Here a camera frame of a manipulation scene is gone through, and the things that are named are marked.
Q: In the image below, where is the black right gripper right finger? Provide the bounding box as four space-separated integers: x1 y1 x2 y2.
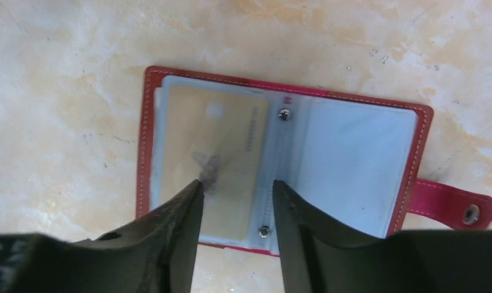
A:
273 181 492 292

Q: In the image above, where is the cream card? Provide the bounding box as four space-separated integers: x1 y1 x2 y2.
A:
160 85 269 241

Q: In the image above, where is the red leather card holder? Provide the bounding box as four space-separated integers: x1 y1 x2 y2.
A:
136 66 492 256

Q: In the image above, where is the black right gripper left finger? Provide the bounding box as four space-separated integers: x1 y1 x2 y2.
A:
0 180 204 292

